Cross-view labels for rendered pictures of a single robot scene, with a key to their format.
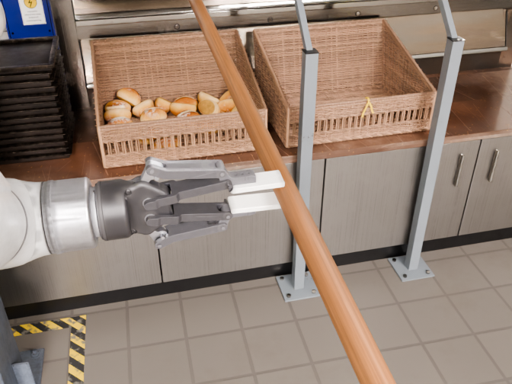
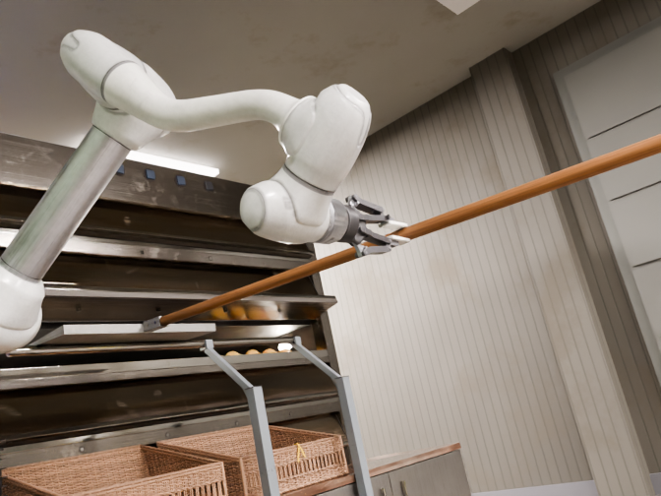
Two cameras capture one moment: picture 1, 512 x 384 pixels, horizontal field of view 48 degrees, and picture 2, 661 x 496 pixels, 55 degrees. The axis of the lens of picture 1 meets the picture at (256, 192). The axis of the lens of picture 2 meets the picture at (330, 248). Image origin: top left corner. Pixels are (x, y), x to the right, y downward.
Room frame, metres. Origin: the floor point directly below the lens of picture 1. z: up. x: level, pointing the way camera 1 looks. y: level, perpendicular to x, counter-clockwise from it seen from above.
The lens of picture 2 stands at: (-0.32, 0.92, 0.75)
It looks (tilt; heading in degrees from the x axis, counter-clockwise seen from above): 16 degrees up; 322
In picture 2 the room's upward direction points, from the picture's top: 12 degrees counter-clockwise
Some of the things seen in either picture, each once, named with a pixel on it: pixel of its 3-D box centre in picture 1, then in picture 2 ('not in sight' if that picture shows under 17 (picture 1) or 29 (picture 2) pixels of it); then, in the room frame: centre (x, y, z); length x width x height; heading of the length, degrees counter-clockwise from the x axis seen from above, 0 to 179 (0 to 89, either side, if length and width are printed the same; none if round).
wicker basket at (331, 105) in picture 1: (339, 78); (253, 458); (2.01, -0.31, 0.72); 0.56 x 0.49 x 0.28; 104
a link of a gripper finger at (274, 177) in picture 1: (255, 181); (392, 225); (0.62, 0.00, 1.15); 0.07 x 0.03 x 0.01; 103
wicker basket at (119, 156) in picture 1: (176, 92); (111, 490); (1.87, 0.28, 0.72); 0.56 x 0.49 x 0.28; 104
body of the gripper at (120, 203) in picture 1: (134, 206); (348, 224); (0.59, 0.15, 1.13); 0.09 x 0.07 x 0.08; 103
